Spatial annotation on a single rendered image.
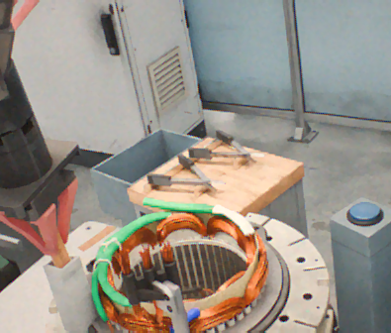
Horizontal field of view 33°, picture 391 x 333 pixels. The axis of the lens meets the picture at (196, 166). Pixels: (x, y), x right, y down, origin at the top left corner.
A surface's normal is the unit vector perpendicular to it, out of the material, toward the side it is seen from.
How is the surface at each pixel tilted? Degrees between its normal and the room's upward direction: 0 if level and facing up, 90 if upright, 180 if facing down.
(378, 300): 90
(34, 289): 0
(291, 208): 90
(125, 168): 90
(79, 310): 90
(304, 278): 0
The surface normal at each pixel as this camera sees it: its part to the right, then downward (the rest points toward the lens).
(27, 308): -0.17, -0.86
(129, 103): -0.54, 0.48
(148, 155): 0.72, 0.22
